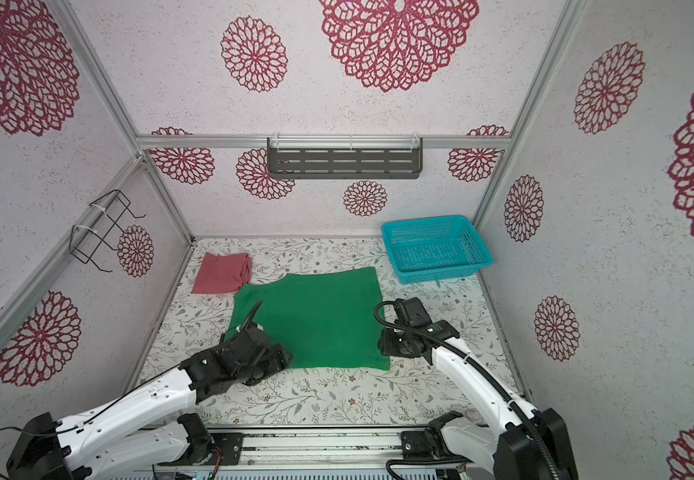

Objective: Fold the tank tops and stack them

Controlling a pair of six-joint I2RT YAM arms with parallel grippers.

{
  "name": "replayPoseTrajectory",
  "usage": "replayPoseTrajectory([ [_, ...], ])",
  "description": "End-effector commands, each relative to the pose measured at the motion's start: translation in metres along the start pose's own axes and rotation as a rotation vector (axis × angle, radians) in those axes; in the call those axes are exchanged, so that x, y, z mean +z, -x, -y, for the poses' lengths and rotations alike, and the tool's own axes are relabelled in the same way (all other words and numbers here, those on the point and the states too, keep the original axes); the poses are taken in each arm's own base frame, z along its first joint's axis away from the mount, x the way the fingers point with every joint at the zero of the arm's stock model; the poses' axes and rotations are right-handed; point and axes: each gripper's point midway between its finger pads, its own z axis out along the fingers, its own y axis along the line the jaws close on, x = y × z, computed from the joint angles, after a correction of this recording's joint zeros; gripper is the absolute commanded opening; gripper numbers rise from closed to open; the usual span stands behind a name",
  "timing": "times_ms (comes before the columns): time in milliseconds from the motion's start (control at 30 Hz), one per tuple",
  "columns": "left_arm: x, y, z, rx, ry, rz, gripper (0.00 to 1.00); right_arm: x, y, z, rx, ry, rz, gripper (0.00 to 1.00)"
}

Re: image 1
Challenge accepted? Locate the green tank top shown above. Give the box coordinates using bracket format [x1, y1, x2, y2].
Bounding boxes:
[226, 267, 391, 371]

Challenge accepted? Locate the pink tank top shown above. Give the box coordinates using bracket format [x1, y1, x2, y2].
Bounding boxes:
[192, 253, 253, 295]

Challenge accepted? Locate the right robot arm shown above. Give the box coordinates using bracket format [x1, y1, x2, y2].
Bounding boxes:
[373, 298, 579, 479]

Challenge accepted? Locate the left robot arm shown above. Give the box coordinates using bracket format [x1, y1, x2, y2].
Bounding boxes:
[6, 324, 293, 479]

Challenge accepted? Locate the teal plastic basket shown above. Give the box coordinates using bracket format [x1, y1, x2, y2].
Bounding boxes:
[381, 215, 493, 284]

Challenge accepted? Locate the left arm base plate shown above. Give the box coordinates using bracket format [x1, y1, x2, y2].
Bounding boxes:
[203, 432, 245, 467]

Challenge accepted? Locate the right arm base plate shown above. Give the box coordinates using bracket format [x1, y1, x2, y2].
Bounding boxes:
[400, 429, 449, 461]

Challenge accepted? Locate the aluminium front rail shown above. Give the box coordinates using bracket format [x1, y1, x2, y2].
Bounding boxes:
[112, 425, 504, 480]

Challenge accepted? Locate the black wire wall rack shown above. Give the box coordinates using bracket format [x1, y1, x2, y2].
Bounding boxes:
[68, 189, 146, 273]

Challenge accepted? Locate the grey wall shelf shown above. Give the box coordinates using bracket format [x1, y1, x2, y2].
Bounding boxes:
[267, 137, 424, 180]

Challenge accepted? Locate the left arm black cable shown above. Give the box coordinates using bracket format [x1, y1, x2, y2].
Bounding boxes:
[0, 299, 264, 480]

